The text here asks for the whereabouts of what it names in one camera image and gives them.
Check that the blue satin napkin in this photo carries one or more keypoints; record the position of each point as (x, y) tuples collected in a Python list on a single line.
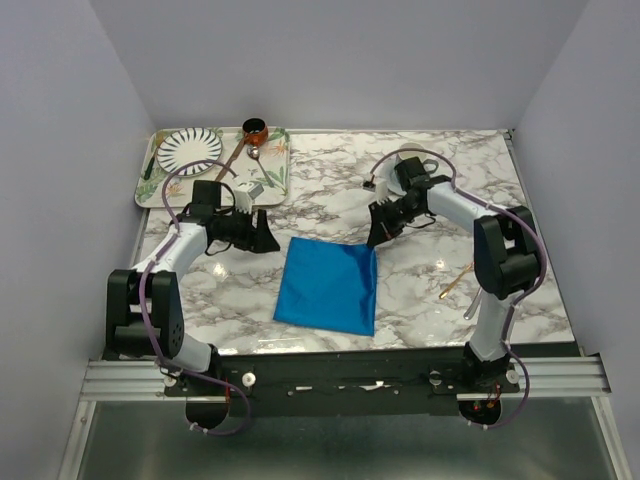
[(328, 286)]

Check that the silver utensil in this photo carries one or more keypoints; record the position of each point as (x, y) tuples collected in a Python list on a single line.
[(472, 309)]

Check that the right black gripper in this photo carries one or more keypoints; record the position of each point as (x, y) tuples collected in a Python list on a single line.
[(382, 230)]

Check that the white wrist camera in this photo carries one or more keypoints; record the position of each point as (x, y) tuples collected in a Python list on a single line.
[(379, 188), (244, 196)]

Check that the silver spoon on tray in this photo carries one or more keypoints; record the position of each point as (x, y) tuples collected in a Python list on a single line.
[(254, 153)]

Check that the aluminium frame rail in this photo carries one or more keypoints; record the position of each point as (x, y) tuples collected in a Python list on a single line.
[(349, 373)]

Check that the wooden handled knife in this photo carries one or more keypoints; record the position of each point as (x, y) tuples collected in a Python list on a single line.
[(227, 168)]

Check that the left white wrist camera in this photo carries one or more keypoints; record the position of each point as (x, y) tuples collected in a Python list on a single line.
[(244, 196)]

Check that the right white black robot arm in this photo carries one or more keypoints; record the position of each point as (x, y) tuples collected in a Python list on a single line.
[(508, 258)]

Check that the grey blue mug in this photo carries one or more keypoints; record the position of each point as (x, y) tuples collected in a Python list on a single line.
[(415, 150)]

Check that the brown ceramic pot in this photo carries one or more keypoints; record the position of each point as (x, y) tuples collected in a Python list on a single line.
[(255, 132)]

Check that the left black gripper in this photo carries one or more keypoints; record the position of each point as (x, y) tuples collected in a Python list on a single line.
[(259, 240)]

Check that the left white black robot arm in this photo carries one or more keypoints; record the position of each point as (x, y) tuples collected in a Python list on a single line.
[(144, 315)]

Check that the striped white blue plate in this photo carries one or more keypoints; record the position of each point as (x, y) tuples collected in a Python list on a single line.
[(189, 151)]

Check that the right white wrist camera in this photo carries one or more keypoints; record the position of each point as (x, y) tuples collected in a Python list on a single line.
[(379, 188)]

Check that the floral serving tray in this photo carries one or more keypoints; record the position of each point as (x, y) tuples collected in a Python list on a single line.
[(154, 184)]

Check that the gold spoon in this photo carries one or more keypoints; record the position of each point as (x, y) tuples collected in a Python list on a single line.
[(446, 291)]

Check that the grey blue saucer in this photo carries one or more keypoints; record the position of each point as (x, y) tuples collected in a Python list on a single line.
[(386, 172)]

